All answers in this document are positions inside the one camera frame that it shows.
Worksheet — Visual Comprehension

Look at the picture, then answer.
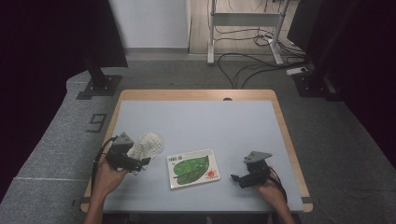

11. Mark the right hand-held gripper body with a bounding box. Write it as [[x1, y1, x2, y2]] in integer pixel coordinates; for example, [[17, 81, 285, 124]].
[[241, 150, 274, 189]]

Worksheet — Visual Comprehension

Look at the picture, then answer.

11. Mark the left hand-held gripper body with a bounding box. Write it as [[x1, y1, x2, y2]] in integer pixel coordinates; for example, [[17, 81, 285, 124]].
[[105, 132, 142, 173]]

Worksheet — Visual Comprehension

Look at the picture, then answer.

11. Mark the white knitted cloth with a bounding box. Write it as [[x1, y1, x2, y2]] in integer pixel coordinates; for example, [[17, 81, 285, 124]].
[[126, 131, 165, 175]]

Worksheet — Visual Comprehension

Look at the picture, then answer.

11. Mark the caterpillar picture book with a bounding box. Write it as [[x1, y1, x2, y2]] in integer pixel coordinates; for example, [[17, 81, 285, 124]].
[[165, 147, 221, 190]]

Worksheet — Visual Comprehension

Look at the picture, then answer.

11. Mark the person's right hand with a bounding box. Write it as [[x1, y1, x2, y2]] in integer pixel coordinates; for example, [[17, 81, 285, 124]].
[[253, 177, 288, 210]]

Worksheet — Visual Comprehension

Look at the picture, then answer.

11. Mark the person's left hand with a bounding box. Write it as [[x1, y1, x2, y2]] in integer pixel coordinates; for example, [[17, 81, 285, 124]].
[[92, 158, 131, 198]]

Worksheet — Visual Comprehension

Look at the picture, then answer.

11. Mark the black tape floor mark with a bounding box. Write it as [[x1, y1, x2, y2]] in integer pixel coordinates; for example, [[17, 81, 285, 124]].
[[86, 113, 108, 134]]

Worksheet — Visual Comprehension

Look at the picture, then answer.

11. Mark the light grey table mat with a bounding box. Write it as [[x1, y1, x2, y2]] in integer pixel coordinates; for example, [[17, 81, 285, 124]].
[[89, 100, 304, 214]]

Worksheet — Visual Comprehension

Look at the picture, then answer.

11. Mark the wooden table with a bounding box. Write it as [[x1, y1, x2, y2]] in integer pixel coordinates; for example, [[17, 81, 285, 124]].
[[79, 89, 314, 214]]

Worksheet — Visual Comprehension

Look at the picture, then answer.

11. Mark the white power strip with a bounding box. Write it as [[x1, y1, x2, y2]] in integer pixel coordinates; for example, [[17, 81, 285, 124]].
[[286, 65, 309, 77]]

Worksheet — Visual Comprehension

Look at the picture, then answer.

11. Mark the black curtain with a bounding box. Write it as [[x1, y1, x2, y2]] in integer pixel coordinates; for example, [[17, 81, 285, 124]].
[[0, 0, 129, 202], [287, 0, 396, 171]]

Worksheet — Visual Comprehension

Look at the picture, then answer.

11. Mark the left hand-held gripper black cable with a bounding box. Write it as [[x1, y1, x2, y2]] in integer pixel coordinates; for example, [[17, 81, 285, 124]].
[[91, 135, 119, 189]]

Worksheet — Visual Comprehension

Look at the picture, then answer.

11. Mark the hand-held gripper black cable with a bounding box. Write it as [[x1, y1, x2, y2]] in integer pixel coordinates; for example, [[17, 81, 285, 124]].
[[268, 167, 289, 203], [91, 135, 119, 189]]

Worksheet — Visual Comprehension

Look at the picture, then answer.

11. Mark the right hand-held gripper black cable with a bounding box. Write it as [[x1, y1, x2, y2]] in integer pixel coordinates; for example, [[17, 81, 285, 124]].
[[268, 167, 289, 203]]

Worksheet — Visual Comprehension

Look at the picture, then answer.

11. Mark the black stand with base plate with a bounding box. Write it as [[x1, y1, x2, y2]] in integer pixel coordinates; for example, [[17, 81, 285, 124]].
[[76, 52, 123, 101], [291, 0, 362, 103]]

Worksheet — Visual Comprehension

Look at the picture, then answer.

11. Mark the black looped floor cable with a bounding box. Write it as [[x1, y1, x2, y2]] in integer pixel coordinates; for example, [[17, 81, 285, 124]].
[[217, 52, 311, 90]]

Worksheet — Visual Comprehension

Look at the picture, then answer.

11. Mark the tangle of floor cables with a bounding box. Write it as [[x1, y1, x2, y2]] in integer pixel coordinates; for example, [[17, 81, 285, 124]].
[[214, 25, 307, 59]]

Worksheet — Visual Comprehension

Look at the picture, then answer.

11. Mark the white metal stand frame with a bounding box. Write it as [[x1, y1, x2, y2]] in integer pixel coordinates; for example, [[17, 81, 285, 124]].
[[206, 0, 292, 66]]

